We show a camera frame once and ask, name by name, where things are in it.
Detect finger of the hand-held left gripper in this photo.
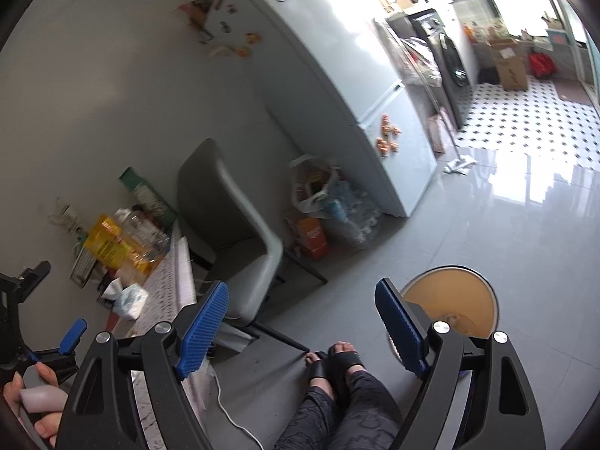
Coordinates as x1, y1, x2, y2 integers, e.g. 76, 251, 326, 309
0, 261, 51, 300
25, 319, 88, 387

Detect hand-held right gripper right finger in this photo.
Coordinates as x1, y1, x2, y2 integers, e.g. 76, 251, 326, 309
374, 277, 547, 450

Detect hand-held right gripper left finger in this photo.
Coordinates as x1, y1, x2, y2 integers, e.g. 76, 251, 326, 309
55, 280, 230, 450

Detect beige bin with blue base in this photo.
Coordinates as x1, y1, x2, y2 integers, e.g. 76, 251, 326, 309
384, 266, 500, 383

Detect person's left hand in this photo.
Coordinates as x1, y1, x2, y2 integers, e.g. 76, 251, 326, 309
2, 362, 64, 448

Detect printed white tablecloth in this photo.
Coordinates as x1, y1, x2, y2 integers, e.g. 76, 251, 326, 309
105, 219, 221, 450

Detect black sandal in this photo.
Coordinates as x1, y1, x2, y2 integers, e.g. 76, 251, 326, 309
304, 351, 331, 383
328, 343, 365, 376

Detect white printed packet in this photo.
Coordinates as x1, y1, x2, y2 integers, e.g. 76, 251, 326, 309
47, 197, 87, 240

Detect blue white tissue pack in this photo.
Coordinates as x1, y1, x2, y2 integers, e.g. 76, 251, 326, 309
100, 277, 150, 320

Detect yellow snack bag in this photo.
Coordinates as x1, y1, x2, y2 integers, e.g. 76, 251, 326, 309
82, 216, 155, 275

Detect large clear water jug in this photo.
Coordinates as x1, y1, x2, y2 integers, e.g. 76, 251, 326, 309
115, 208, 170, 268

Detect person's patterned pants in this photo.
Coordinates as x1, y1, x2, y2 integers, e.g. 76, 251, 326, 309
274, 370, 404, 450

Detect pack of water bottles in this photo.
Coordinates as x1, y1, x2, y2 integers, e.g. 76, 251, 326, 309
323, 183, 383, 249

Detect orange carton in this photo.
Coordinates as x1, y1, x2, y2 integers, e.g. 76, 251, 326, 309
295, 218, 329, 261

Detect grey upholstered chair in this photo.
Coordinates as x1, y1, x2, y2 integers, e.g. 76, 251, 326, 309
177, 138, 329, 352

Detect green tall box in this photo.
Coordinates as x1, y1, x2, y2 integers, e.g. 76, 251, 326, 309
118, 166, 176, 226

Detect white plastic bag with box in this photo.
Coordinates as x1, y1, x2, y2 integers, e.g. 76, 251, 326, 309
288, 154, 341, 214

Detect white flat mop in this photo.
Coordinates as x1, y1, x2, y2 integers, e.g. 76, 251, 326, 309
422, 70, 478, 176

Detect cluster of orange figure magnets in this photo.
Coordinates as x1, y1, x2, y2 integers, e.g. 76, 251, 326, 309
376, 113, 403, 156

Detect pale paper bag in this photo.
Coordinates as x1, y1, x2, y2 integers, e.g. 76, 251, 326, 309
426, 108, 453, 153

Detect pale blue refrigerator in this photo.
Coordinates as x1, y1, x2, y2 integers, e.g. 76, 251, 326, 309
213, 0, 439, 219

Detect grey washing machine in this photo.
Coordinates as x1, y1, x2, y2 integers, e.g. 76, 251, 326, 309
408, 9, 479, 129

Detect hanging plastic bags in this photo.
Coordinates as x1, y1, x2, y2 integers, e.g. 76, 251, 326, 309
398, 35, 444, 87

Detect brown cardboard box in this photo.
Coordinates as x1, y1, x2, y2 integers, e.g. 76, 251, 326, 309
490, 40, 533, 92

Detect red bag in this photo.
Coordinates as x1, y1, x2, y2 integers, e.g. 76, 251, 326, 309
529, 51, 558, 77

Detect black wire rack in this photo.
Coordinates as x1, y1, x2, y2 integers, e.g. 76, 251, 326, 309
70, 239, 118, 291

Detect white cable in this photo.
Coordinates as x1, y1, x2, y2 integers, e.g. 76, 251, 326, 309
216, 375, 268, 450

